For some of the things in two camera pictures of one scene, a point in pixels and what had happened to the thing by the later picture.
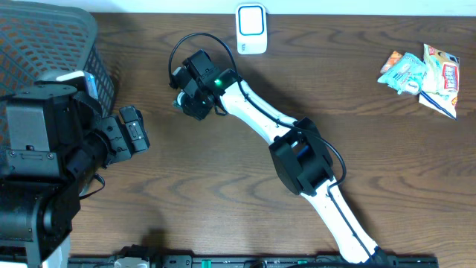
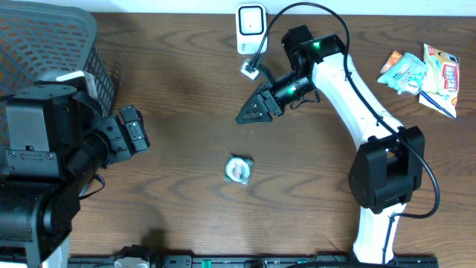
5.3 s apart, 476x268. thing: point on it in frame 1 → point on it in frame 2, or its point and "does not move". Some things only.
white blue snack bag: (439, 89) does not move
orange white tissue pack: (394, 58) does not move
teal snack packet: (407, 76) does not move
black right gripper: (193, 109) → (260, 106)
